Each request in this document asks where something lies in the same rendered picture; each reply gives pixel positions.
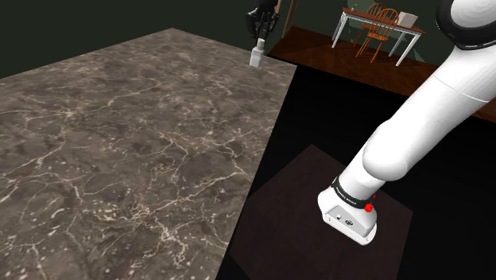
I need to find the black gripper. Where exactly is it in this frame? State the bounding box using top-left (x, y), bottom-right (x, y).
top-left (246, 0), bottom-right (281, 40)

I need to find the brown table with white legs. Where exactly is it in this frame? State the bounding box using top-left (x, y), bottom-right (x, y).
top-left (331, 6), bottom-right (426, 68)

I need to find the dark robot stand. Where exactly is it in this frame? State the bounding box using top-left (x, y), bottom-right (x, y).
top-left (228, 144), bottom-right (414, 280)

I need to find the orange wooden chair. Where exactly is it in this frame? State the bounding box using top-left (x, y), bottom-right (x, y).
top-left (352, 2), bottom-right (387, 45)
top-left (355, 8), bottom-right (401, 64)

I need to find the small white bottle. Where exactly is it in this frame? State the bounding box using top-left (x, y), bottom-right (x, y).
top-left (249, 37), bottom-right (267, 69)

